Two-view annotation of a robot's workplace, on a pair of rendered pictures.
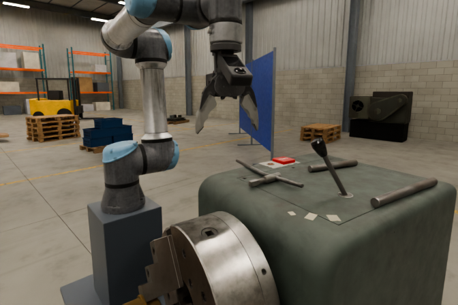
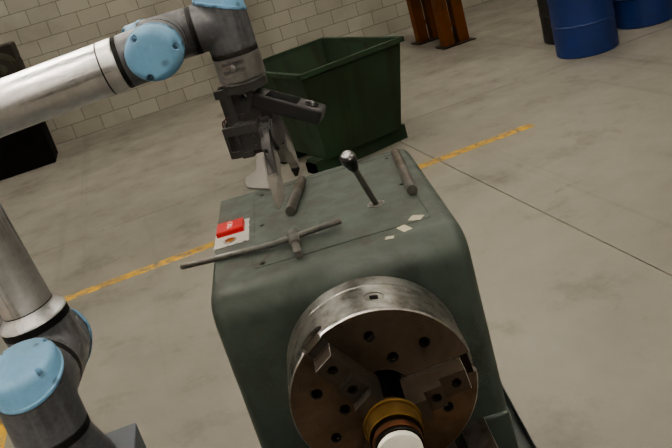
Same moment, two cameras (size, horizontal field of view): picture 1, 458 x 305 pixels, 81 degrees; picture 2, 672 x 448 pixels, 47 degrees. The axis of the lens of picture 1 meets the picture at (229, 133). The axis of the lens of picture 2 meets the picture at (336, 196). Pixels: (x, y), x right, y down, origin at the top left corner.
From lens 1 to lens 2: 1.04 m
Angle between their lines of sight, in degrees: 56
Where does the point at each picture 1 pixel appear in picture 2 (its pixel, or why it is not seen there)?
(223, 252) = (405, 296)
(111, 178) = (63, 426)
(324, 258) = (458, 239)
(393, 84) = not seen: outside the picture
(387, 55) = not seen: outside the picture
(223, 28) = (255, 60)
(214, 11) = (237, 40)
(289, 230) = (410, 247)
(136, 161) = (72, 366)
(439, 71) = not seen: outside the picture
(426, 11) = not seen: outside the picture
